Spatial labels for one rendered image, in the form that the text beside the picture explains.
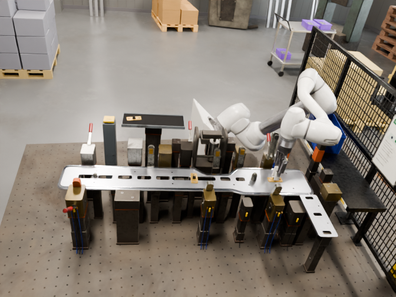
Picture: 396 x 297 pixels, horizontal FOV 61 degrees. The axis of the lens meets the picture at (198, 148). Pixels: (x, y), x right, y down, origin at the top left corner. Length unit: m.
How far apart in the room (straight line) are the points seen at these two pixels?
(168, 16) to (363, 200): 6.25
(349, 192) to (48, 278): 1.62
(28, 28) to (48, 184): 3.16
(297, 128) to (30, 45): 4.17
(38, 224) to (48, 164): 0.54
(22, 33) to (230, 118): 3.46
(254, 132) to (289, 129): 0.77
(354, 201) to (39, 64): 4.45
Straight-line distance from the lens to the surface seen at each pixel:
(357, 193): 2.08
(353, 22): 7.19
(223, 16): 8.33
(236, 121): 2.48
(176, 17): 7.66
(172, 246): 1.93
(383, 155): 2.10
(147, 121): 2.04
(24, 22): 5.16
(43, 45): 5.22
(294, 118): 1.73
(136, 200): 1.69
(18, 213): 2.21
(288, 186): 1.98
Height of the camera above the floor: 2.22
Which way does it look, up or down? 35 degrees down
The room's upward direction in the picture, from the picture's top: 7 degrees clockwise
